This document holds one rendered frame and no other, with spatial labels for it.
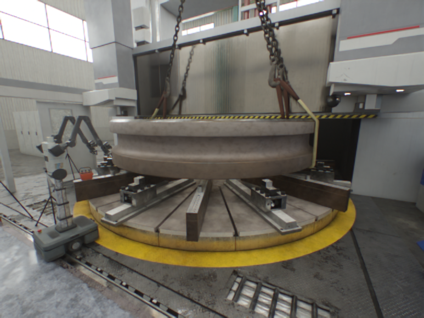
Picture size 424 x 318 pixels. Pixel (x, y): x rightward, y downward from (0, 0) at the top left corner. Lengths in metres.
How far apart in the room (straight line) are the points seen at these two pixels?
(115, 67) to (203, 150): 4.41
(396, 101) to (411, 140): 1.36
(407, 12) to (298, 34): 2.20
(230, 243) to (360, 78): 2.95
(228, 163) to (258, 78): 3.31
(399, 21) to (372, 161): 2.79
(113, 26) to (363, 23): 5.76
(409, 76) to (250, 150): 2.24
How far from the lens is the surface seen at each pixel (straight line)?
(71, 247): 3.39
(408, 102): 4.74
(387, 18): 4.30
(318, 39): 5.74
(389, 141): 5.71
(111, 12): 7.10
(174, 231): 2.79
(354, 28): 4.23
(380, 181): 5.84
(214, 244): 2.82
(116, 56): 6.74
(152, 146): 3.40
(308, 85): 5.51
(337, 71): 3.62
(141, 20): 8.41
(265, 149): 3.31
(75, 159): 7.24
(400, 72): 3.72
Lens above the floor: 1.74
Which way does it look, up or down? 11 degrees down
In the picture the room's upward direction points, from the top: straight up
